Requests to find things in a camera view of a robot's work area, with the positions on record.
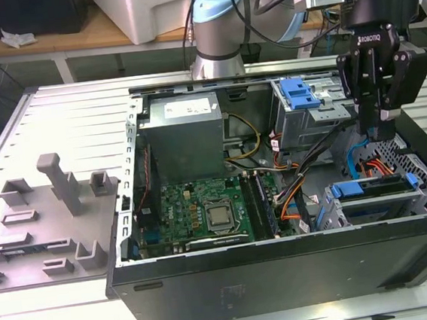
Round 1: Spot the CPU socket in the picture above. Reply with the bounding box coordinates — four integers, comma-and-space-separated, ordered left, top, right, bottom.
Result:
201, 199, 240, 236

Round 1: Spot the RAM stick in rack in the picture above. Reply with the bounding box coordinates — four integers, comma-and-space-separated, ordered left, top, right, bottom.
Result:
2, 247, 38, 258

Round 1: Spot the grey parts rack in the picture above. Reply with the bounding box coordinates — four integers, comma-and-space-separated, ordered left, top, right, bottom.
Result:
0, 146, 130, 293

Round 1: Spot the black open PC case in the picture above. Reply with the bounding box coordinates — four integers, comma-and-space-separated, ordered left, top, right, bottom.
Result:
84, 45, 427, 320

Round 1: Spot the blue RAM stick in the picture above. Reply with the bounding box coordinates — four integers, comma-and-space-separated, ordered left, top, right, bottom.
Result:
254, 171, 280, 236

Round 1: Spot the wooden desk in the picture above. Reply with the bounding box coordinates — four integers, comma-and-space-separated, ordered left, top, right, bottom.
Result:
0, 0, 427, 70

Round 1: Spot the drive cage with blue latch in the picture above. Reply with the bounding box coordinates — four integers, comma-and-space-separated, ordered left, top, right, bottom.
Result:
268, 70, 376, 155

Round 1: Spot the green motherboard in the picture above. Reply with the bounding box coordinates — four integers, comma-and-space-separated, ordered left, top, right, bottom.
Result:
132, 169, 294, 251

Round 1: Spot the silver CPU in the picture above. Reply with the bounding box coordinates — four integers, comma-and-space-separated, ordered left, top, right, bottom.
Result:
207, 206, 233, 226

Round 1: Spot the white plastic box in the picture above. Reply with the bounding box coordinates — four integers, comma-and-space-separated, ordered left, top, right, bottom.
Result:
86, 0, 210, 50

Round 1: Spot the orange red yellow power wire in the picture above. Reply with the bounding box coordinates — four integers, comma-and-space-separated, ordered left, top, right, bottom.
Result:
358, 155, 405, 189

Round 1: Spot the crumpled white paper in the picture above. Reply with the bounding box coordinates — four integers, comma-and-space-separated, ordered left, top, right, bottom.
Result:
0, 26, 39, 51

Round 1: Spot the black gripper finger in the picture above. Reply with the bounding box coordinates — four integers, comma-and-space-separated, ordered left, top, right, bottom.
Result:
335, 49, 380, 144
371, 47, 427, 141

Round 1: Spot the black cable bundle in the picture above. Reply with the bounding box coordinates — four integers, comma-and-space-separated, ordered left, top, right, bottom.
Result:
266, 113, 380, 234

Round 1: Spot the yellow wire pair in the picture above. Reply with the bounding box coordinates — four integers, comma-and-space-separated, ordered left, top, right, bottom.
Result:
219, 111, 263, 163

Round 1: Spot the hard disk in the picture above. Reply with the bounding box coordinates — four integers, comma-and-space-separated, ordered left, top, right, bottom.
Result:
312, 172, 421, 231

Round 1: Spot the black case fan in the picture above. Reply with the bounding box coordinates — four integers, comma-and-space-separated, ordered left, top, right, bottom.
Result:
125, 141, 165, 231

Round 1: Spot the blue data wire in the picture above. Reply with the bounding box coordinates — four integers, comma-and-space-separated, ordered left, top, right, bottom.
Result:
345, 128, 383, 178

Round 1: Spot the grey power supply unit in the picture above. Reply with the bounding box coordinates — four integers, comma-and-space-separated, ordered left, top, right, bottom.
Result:
142, 91, 227, 184

